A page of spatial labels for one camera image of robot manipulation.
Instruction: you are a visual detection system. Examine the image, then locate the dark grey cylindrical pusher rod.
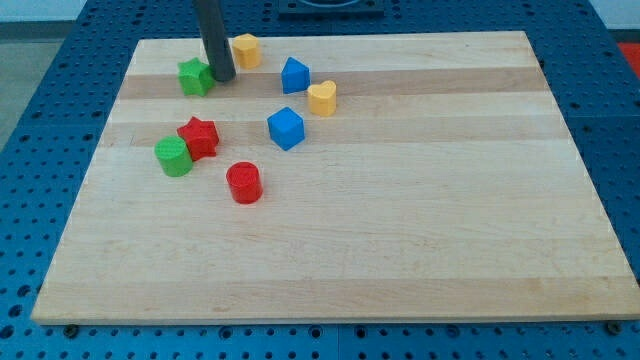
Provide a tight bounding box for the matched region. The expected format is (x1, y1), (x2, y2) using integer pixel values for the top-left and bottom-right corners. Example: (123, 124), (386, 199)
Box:
(193, 0), (236, 82)

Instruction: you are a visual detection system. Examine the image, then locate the green star block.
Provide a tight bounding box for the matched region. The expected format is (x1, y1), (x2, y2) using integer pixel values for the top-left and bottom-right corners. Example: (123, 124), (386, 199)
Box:
(178, 57), (216, 97)

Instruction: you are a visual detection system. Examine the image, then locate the red star block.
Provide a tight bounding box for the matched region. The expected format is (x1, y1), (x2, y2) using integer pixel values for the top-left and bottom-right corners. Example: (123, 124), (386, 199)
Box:
(177, 116), (219, 161)

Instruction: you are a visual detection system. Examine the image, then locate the yellow hexagon block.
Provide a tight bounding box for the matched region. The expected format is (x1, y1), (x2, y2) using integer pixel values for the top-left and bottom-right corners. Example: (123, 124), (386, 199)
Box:
(232, 33), (262, 69)

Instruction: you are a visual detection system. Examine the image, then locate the blue triangular prism block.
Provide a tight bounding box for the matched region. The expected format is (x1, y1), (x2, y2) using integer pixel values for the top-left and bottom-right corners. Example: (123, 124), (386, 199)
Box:
(281, 57), (310, 94)

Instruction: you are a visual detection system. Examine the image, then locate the blue cube block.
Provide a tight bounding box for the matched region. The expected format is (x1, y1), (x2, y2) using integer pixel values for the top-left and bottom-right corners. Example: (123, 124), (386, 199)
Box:
(267, 107), (305, 151)

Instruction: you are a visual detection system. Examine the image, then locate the yellow heart block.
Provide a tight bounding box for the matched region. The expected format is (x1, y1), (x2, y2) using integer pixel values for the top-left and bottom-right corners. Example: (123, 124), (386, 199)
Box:
(307, 80), (337, 117)

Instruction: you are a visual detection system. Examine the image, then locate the green cylinder block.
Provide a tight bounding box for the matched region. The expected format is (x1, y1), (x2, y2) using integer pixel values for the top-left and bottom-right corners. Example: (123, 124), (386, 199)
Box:
(154, 136), (193, 177)

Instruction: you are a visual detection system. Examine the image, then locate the red cylinder block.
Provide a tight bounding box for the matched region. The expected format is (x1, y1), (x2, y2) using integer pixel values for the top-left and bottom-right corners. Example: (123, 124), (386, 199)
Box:
(226, 162), (263, 204)

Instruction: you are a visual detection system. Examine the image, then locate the light wooden board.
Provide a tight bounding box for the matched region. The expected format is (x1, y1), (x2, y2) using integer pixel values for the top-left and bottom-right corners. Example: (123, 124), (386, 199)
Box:
(32, 31), (639, 325)

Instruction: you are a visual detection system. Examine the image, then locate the red object at right edge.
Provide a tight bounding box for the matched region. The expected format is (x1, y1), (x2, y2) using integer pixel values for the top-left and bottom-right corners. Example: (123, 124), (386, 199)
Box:
(617, 42), (640, 77)

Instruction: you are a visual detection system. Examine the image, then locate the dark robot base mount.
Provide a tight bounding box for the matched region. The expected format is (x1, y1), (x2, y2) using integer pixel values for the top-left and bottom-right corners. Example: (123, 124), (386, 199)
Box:
(275, 0), (385, 18)

